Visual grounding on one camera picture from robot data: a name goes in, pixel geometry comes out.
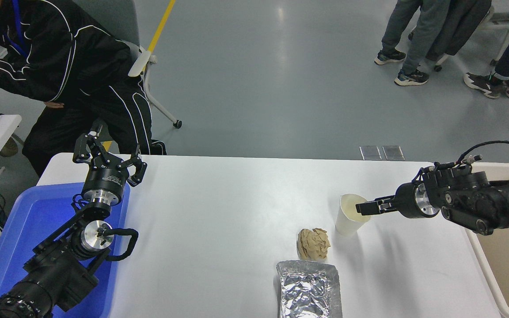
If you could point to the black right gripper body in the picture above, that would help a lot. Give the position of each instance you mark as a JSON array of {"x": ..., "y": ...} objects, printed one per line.
[{"x": 407, "y": 201}]

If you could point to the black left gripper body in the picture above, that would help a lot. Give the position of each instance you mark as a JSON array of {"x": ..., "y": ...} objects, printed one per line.
[{"x": 106, "y": 179}]

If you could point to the white paper cup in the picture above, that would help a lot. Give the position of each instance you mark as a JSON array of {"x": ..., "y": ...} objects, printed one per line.
[{"x": 346, "y": 223}]

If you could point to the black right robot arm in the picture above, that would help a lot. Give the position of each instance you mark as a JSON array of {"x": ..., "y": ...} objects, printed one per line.
[{"x": 484, "y": 203}]

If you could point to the person's left hand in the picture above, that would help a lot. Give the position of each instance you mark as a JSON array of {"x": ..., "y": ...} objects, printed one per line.
[{"x": 55, "y": 105}]

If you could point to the metal floor socket cover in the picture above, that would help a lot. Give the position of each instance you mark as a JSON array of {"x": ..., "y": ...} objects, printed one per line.
[
  {"x": 370, "y": 153},
  {"x": 393, "y": 153}
]

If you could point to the crumpled tan paper ball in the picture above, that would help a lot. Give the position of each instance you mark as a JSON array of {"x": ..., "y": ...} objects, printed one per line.
[{"x": 313, "y": 244}]

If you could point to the blue plastic tray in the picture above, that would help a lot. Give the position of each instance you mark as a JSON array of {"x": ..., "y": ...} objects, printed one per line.
[{"x": 38, "y": 216}]

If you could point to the silver foil tray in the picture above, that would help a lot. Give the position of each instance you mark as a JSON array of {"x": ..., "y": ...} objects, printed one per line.
[{"x": 308, "y": 291}]

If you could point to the white wheeled office chair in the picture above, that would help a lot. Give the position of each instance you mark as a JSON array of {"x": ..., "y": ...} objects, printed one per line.
[
  {"x": 142, "y": 62},
  {"x": 506, "y": 13}
]

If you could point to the dark hanging jacket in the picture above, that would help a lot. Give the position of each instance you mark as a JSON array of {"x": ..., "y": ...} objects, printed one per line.
[{"x": 462, "y": 24}]

